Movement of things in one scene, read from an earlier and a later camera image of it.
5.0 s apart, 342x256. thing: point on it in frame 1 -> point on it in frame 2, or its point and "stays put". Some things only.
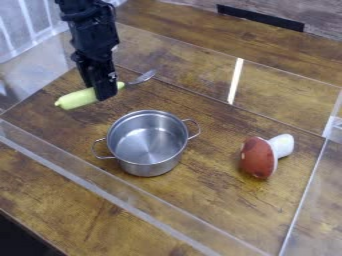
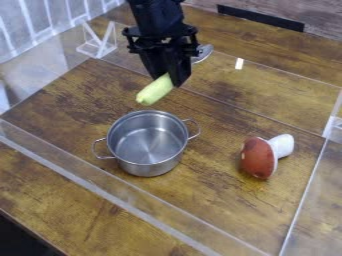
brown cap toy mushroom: [261, 153] stays put
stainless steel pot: [146, 140] stays put
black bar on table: [261, 18] stays put
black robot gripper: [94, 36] -> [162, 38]
